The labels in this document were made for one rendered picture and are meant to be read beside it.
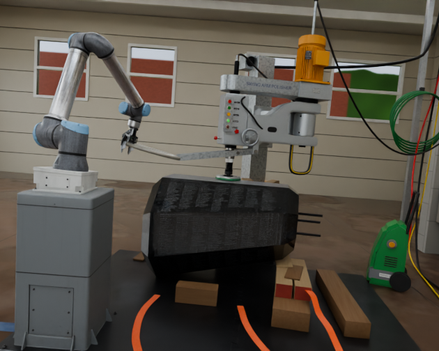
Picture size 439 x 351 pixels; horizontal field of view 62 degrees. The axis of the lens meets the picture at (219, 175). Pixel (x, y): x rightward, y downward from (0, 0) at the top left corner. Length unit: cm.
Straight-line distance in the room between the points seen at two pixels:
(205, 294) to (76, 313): 94
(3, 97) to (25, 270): 859
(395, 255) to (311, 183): 595
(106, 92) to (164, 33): 201
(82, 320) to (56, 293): 20
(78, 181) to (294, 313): 155
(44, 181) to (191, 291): 126
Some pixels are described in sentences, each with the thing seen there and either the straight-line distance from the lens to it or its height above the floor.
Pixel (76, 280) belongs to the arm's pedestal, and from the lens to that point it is 216.
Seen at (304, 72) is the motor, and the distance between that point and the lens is 334.
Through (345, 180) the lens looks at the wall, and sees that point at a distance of 960.
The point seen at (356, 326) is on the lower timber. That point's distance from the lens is 266.
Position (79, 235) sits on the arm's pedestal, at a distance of 208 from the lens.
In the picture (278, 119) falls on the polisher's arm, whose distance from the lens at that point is 319.
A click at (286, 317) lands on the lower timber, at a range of 258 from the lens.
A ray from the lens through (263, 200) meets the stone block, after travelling 286.
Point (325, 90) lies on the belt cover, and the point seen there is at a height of 168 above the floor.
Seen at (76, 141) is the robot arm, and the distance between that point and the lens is 218.
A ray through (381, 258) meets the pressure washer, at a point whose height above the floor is 26.
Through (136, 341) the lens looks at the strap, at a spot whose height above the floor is 2.
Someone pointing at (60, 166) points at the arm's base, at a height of 99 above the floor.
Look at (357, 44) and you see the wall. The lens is 986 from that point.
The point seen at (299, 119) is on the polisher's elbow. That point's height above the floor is 142.
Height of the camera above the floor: 120
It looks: 6 degrees down
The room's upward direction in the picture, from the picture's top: 4 degrees clockwise
